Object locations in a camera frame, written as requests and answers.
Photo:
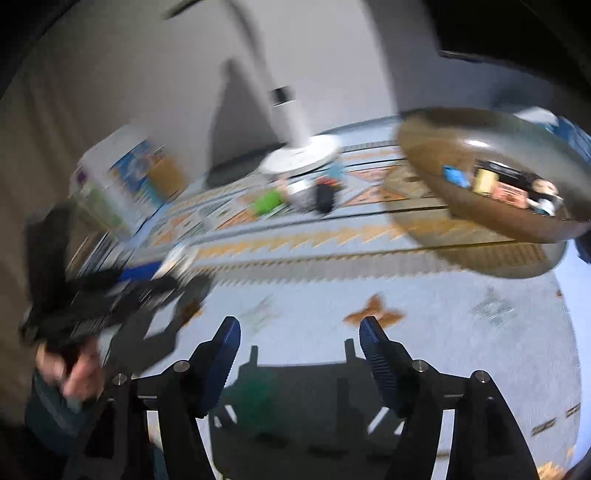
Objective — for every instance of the amber glass bowl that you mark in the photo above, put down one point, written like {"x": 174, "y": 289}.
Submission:
{"x": 438, "y": 138}

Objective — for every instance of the yellow wooden block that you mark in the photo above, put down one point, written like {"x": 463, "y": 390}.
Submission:
{"x": 483, "y": 181}

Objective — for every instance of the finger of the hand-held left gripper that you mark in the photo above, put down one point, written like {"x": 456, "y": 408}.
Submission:
{"x": 134, "y": 276}

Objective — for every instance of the brown cork pen holder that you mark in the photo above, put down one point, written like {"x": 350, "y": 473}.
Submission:
{"x": 167, "y": 177}

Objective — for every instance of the row of books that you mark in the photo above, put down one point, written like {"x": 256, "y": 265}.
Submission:
{"x": 120, "y": 175}

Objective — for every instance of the green plastic toy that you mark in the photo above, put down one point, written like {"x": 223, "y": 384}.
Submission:
{"x": 268, "y": 202}

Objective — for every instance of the person's left forearm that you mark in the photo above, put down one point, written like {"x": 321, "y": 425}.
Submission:
{"x": 46, "y": 415}

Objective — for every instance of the white desk lamp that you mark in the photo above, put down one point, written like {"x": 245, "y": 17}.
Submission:
{"x": 288, "y": 124}

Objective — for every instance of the patterned table mat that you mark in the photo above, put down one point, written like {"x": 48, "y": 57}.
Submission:
{"x": 323, "y": 286}

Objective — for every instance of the person's left hand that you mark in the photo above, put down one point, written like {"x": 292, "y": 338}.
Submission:
{"x": 78, "y": 374}

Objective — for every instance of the small blue box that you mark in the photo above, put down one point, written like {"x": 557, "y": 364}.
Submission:
{"x": 455, "y": 177}

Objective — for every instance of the blue container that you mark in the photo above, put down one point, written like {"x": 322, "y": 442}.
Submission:
{"x": 570, "y": 134}

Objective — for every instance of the grey striped tray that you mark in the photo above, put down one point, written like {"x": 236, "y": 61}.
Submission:
{"x": 92, "y": 254}

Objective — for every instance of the black box with white print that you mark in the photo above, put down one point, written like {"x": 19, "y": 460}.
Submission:
{"x": 505, "y": 168}

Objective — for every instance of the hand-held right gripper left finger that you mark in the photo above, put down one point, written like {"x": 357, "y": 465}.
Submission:
{"x": 224, "y": 360}

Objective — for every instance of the clear correction tape dispenser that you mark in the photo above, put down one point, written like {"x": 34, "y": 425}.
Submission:
{"x": 300, "y": 191}

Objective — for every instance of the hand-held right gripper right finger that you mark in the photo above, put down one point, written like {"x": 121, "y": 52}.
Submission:
{"x": 376, "y": 355}

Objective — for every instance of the black haired figurine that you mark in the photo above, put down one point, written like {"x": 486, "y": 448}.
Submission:
{"x": 545, "y": 188}

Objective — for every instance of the black monitor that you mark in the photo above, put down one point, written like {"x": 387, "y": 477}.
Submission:
{"x": 517, "y": 27}

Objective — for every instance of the white block figure toy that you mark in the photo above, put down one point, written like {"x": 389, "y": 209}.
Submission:
{"x": 548, "y": 206}

